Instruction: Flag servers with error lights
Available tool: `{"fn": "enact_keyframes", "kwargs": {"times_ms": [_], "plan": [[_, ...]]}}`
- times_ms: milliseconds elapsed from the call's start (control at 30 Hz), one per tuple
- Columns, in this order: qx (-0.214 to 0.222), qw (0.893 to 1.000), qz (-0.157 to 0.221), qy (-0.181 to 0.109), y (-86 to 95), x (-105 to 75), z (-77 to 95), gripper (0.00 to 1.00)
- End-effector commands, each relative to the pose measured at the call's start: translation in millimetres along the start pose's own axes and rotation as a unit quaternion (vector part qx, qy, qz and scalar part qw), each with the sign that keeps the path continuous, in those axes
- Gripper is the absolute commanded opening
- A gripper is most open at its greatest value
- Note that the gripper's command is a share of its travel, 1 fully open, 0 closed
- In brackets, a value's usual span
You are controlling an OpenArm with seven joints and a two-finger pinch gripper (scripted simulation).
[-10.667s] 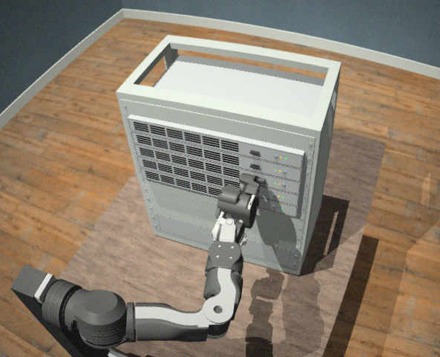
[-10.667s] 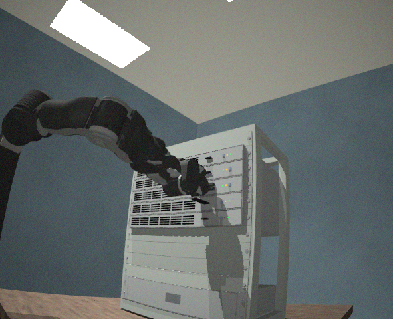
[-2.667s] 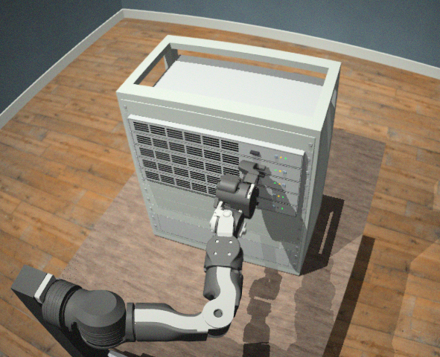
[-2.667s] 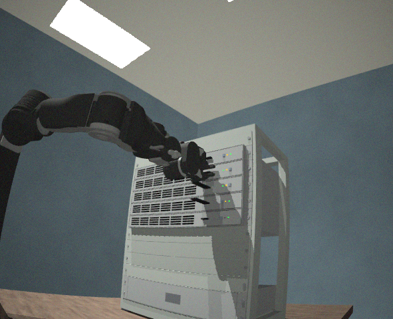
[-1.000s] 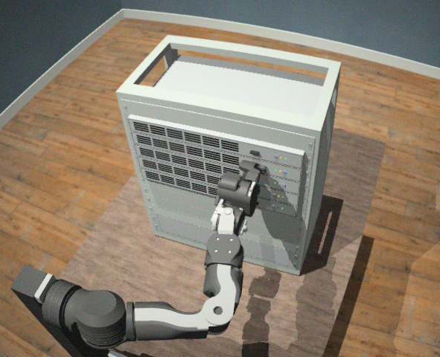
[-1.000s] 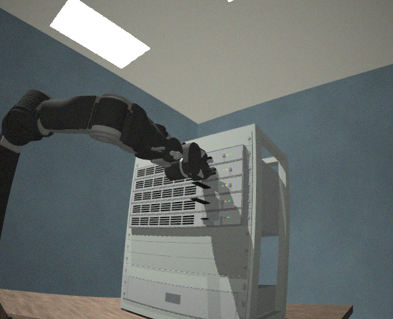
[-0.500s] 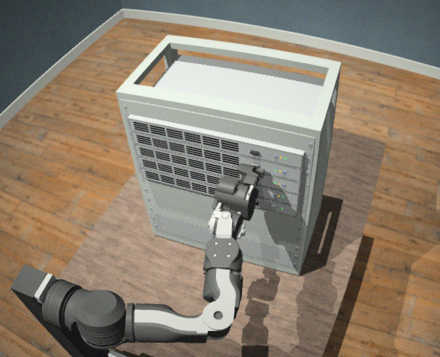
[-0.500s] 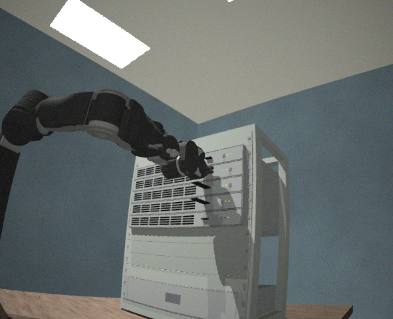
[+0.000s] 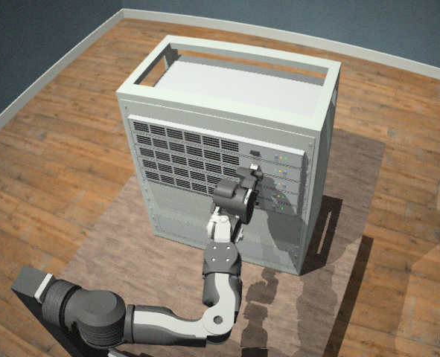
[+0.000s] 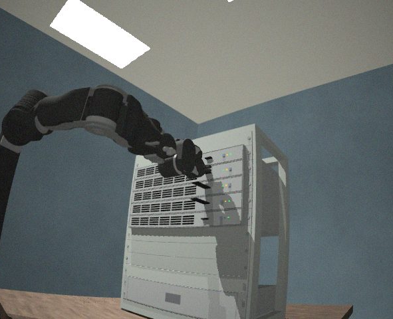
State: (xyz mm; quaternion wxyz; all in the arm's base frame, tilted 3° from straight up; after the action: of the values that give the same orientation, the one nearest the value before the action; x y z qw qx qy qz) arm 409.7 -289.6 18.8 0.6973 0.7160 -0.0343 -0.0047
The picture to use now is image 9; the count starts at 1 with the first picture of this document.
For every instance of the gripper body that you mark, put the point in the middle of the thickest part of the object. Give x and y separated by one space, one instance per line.
228 199

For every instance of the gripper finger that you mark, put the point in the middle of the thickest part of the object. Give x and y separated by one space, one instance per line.
249 181
255 194

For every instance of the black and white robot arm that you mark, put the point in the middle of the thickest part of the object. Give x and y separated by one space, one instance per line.
99 315

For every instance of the white server rack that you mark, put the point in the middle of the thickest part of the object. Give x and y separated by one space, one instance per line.
238 115

